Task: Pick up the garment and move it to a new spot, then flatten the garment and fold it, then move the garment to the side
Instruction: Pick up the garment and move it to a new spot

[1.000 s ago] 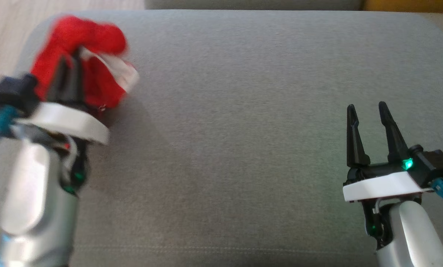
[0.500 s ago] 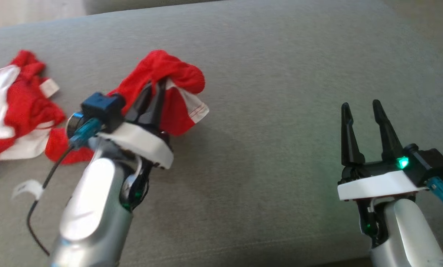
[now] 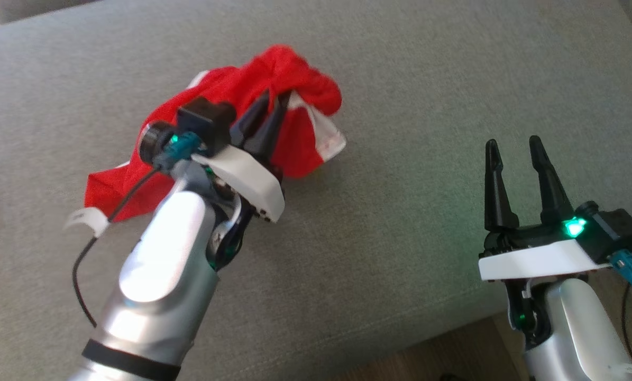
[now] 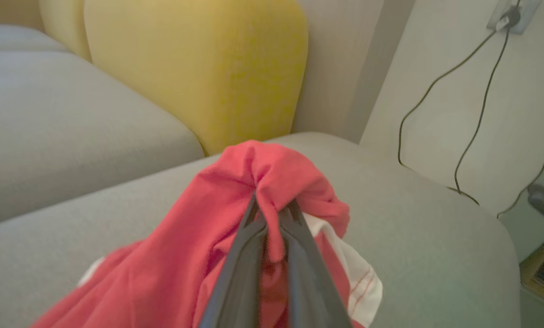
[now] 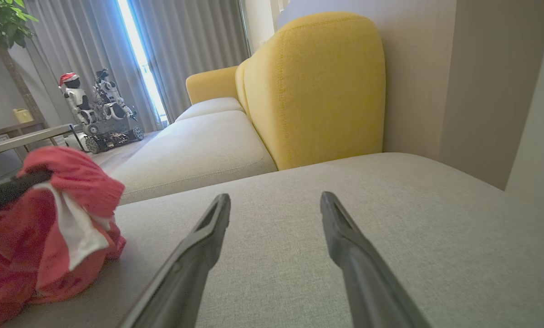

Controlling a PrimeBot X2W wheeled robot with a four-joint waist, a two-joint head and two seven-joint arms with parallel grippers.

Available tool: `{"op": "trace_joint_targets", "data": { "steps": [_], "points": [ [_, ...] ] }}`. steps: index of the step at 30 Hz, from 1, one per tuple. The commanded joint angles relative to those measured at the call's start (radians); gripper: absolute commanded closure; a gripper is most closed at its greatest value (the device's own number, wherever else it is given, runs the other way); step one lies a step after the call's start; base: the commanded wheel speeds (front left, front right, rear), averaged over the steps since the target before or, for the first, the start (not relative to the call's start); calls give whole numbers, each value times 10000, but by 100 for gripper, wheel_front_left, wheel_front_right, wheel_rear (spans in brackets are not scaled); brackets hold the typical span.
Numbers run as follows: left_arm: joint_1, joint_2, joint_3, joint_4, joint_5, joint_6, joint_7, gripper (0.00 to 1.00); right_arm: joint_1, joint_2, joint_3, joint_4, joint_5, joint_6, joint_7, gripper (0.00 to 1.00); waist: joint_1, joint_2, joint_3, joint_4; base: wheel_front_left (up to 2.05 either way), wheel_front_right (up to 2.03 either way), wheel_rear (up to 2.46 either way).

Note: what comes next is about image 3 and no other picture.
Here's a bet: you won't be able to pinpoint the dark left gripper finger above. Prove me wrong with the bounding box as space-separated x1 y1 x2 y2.
230 90 271 146
249 93 292 170

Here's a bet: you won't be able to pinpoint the white right cable label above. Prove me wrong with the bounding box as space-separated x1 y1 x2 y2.
609 356 632 377

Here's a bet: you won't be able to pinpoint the white cable label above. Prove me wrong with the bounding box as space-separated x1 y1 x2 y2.
609 356 632 377
65 207 110 238

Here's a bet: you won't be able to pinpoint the red shorts with white stripes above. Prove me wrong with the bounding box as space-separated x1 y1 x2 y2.
84 44 347 222

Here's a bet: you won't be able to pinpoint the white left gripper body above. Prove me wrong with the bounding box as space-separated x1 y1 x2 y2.
191 144 286 223

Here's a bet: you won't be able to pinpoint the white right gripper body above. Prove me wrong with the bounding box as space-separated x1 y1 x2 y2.
478 221 611 282

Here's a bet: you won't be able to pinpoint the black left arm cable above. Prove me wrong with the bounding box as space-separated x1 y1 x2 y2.
71 132 204 328

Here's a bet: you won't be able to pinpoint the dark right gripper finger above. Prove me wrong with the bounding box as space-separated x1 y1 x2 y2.
529 135 575 225
484 139 520 232

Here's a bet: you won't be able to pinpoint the white left cable label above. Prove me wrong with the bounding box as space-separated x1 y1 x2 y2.
65 207 110 238

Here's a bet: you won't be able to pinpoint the large grey sofa seat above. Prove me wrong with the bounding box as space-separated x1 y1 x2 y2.
0 0 632 381

